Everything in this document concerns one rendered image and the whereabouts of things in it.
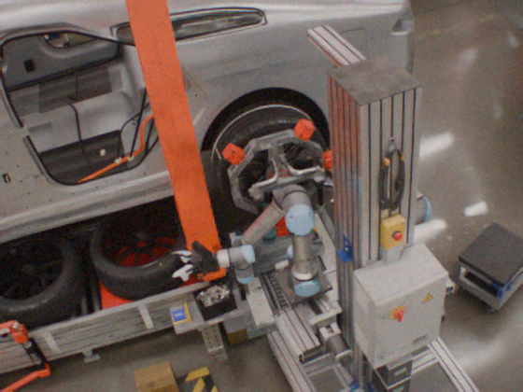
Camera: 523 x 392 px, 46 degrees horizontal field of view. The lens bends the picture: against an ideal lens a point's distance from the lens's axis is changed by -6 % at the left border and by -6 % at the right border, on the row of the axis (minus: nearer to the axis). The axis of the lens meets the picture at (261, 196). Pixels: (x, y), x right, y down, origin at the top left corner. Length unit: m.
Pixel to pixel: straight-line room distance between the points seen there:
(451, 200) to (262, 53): 1.98
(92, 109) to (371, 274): 2.46
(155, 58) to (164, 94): 0.19
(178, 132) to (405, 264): 1.16
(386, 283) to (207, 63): 1.51
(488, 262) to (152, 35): 2.35
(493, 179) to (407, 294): 2.52
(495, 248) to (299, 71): 1.59
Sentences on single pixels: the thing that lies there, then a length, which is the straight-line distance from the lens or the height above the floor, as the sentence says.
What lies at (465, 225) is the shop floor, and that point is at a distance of 4.60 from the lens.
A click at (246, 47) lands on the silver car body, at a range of 3.41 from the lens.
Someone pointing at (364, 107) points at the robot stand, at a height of 2.01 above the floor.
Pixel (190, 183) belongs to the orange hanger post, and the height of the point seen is 1.24.
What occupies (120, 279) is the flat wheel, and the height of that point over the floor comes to 0.48.
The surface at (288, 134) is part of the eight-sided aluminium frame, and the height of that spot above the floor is 1.12.
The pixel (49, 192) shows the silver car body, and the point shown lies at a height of 1.00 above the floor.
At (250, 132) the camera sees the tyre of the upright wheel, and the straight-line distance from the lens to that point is 3.52.
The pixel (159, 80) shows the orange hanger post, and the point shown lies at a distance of 2.78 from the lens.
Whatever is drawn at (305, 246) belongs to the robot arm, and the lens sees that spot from 2.73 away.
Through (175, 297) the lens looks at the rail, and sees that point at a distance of 3.80.
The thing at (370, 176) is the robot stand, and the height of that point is 1.69.
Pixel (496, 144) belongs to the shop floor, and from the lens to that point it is 5.33.
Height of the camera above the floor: 3.25
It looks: 42 degrees down
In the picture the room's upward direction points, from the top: 9 degrees counter-clockwise
